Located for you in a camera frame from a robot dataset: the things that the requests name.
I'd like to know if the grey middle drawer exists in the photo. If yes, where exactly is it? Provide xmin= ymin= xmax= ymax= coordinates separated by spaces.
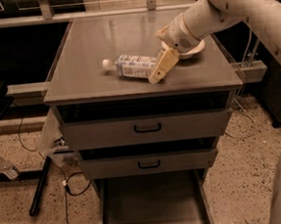
xmin=79 ymin=138 xmax=216 ymax=179

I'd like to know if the grey bottom drawer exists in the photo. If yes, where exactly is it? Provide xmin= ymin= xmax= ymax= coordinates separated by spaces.
xmin=98 ymin=170 xmax=214 ymax=224

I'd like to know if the black cable on floor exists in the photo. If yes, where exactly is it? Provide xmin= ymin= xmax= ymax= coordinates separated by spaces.
xmin=15 ymin=109 xmax=96 ymax=224

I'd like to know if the black table leg bar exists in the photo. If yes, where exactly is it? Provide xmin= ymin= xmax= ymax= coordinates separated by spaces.
xmin=29 ymin=157 xmax=52 ymax=217

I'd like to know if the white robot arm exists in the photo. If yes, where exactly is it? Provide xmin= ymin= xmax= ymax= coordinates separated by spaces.
xmin=148 ymin=0 xmax=281 ymax=224

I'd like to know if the clear bottle on floor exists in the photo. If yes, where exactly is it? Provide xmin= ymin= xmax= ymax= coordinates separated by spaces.
xmin=0 ymin=157 xmax=20 ymax=180

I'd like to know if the blue labelled plastic bottle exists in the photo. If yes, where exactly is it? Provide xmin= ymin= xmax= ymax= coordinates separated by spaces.
xmin=102 ymin=54 xmax=157 ymax=79

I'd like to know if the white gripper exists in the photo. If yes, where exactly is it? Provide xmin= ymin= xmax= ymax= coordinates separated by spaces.
xmin=148 ymin=13 xmax=200 ymax=83

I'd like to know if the grey drawer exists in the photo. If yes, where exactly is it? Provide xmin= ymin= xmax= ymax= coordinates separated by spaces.
xmin=98 ymin=170 xmax=214 ymax=224
xmin=79 ymin=138 xmax=216 ymax=179
xmin=57 ymin=89 xmax=236 ymax=153

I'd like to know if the grey drawer cabinet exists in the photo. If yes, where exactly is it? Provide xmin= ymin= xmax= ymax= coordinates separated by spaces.
xmin=36 ymin=3 xmax=257 ymax=224

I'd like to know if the white paper bowl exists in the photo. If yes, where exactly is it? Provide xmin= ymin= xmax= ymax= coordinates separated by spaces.
xmin=161 ymin=40 xmax=206 ymax=60

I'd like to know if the grey top drawer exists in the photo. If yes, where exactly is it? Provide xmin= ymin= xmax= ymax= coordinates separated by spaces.
xmin=57 ymin=89 xmax=236 ymax=153

